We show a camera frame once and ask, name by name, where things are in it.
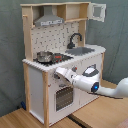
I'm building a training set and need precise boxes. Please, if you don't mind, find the black toy faucet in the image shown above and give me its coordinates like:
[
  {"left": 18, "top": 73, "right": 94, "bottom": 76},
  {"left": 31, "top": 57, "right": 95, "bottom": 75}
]
[{"left": 67, "top": 33, "right": 82, "bottom": 49}]

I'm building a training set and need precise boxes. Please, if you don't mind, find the white microwave door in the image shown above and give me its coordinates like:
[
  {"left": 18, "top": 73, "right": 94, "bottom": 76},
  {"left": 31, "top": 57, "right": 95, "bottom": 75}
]
[{"left": 88, "top": 3, "right": 106, "bottom": 22}]

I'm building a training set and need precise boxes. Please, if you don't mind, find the toy oven door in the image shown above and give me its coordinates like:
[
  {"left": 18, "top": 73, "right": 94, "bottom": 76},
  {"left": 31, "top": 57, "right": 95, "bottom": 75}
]
[{"left": 55, "top": 87, "right": 74, "bottom": 111}]

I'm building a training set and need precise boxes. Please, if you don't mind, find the wooden toy play kitchen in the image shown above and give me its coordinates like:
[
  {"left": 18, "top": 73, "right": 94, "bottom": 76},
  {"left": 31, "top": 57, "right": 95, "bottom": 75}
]
[{"left": 22, "top": 2, "right": 105, "bottom": 127}]

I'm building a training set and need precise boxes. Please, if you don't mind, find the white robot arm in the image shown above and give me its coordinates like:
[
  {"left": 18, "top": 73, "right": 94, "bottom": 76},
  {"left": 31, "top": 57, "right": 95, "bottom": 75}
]
[{"left": 56, "top": 66, "right": 128, "bottom": 99}]

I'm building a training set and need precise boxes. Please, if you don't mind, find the small metal pot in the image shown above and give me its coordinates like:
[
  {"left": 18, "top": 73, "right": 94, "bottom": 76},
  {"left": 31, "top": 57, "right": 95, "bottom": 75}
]
[{"left": 37, "top": 51, "right": 53, "bottom": 63}]

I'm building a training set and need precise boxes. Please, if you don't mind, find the grey toy range hood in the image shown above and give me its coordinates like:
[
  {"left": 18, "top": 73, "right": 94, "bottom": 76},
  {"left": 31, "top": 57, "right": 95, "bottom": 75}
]
[{"left": 35, "top": 5, "right": 64, "bottom": 27}]

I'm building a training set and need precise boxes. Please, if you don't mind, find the black toy stovetop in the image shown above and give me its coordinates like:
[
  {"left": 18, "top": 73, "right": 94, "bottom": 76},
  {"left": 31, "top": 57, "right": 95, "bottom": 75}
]
[{"left": 33, "top": 52, "right": 74, "bottom": 66}]

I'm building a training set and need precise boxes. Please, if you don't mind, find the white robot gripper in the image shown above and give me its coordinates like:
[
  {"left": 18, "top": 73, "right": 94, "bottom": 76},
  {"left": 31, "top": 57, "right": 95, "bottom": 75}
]
[{"left": 56, "top": 67, "right": 78, "bottom": 85}]

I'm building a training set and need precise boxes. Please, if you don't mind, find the right red stove knob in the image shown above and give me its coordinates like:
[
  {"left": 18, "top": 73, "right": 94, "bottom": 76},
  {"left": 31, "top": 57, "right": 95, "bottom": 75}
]
[{"left": 71, "top": 66, "right": 78, "bottom": 73}]

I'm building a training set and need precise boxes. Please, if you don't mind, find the grey toy sink basin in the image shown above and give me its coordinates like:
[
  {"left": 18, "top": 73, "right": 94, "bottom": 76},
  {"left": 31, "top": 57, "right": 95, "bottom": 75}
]
[{"left": 66, "top": 47, "right": 94, "bottom": 56}]

